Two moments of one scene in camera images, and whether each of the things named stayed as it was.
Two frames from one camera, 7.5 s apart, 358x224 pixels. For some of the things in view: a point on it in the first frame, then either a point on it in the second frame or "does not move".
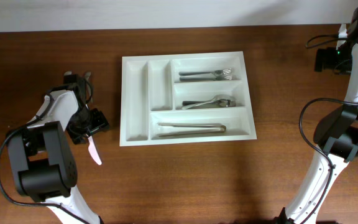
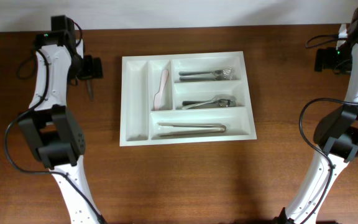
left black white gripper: (101, 123) → (95, 70)
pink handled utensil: (93, 150) → (158, 97)
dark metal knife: (221, 130) does not move
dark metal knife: (196, 125) does not move
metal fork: (199, 78) does not move
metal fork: (225, 72) does not move
